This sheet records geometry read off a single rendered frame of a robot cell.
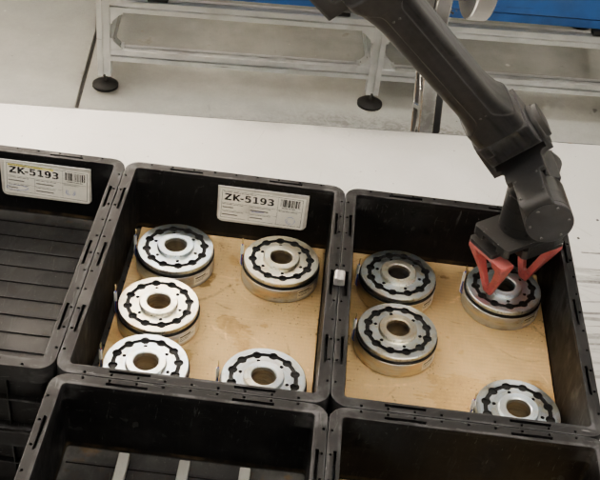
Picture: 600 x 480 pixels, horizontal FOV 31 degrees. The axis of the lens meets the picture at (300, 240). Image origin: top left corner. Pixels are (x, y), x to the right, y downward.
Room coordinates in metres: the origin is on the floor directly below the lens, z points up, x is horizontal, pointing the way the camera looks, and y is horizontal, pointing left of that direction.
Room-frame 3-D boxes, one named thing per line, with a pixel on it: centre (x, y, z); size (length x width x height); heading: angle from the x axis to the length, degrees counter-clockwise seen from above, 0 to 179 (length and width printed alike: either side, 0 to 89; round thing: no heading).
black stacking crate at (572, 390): (0.99, -0.20, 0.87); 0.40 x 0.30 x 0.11; 0
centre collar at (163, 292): (0.98, 0.17, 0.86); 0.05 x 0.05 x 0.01
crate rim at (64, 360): (0.99, 0.10, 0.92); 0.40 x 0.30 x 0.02; 0
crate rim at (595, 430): (0.99, -0.20, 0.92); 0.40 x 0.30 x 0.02; 0
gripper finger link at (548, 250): (1.11, -0.29, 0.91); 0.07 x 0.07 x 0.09; 37
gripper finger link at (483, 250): (1.09, -0.26, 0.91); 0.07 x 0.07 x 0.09; 37
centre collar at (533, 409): (0.88, -0.28, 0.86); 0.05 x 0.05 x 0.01
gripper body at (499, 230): (1.10, -0.28, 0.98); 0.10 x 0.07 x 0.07; 127
